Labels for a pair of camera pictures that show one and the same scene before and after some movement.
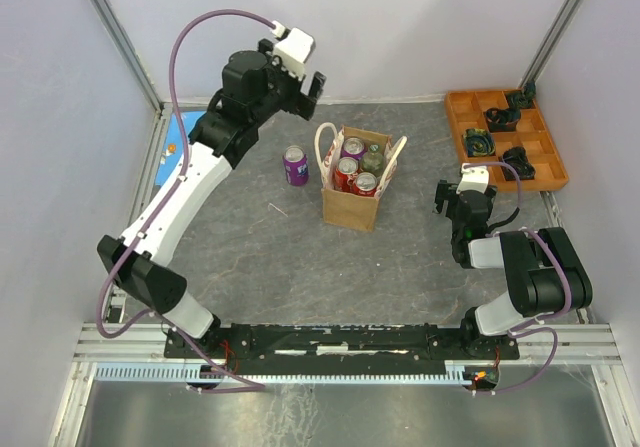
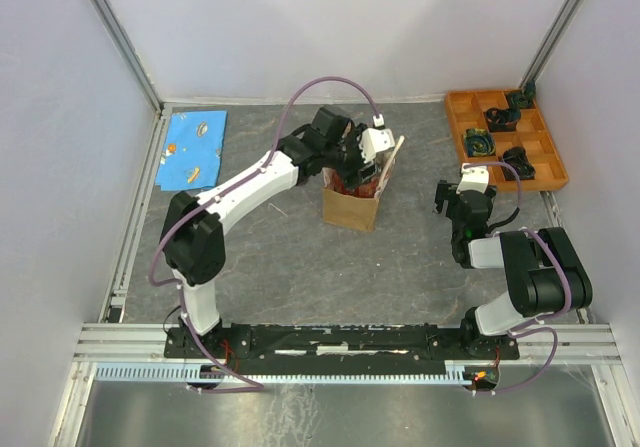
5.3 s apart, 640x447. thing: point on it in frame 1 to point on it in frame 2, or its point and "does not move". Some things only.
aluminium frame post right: (559, 29) does not move
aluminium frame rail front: (574, 344) does not move
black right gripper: (445, 192) does not move
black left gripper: (302, 105) to (352, 177)
